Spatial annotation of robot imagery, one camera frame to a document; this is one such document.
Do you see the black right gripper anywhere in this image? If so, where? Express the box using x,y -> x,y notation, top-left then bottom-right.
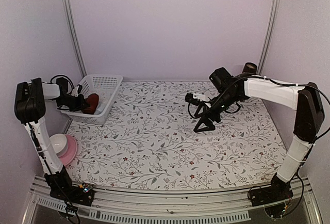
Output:
194,90 -> 240,133

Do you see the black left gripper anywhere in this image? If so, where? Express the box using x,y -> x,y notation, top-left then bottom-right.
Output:
57,93 -> 90,111

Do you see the dark red towel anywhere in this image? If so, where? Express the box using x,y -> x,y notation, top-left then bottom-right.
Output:
82,93 -> 99,115

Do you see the blue orange patterned towel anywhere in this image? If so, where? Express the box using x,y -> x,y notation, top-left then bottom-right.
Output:
94,102 -> 107,115

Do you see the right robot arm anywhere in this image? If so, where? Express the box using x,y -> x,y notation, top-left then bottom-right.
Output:
185,63 -> 329,201

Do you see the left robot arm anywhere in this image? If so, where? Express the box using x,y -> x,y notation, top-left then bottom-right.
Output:
14,74 -> 88,200

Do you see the white plastic basket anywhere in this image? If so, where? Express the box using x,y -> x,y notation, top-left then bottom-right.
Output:
60,74 -> 123,124

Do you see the white bowl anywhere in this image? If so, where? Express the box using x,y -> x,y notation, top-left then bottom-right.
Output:
50,134 -> 68,157

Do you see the pink plate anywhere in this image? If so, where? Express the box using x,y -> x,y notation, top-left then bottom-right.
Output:
57,135 -> 78,167

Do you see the floral tablecloth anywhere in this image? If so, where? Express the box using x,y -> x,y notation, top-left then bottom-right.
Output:
67,82 -> 286,191

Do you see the black cylinder cup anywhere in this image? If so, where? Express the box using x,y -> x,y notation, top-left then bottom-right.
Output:
242,62 -> 258,75

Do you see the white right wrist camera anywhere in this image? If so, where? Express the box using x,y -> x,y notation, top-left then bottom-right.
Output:
185,92 -> 209,105

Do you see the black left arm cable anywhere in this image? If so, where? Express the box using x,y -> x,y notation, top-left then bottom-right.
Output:
49,74 -> 75,90

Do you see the front aluminium rail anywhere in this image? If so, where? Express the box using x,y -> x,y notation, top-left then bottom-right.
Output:
22,177 -> 325,223

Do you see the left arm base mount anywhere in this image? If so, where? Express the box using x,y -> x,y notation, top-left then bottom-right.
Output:
50,179 -> 95,206

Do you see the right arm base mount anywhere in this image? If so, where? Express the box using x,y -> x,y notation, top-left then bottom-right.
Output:
247,175 -> 293,206

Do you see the left aluminium frame post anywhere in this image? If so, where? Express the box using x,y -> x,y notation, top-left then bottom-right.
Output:
62,0 -> 87,77

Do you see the aluminium frame post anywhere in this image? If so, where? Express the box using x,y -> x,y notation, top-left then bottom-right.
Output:
257,0 -> 281,74
62,0 -> 87,77

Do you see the right aluminium frame post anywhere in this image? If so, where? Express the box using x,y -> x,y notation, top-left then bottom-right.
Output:
257,0 -> 281,74

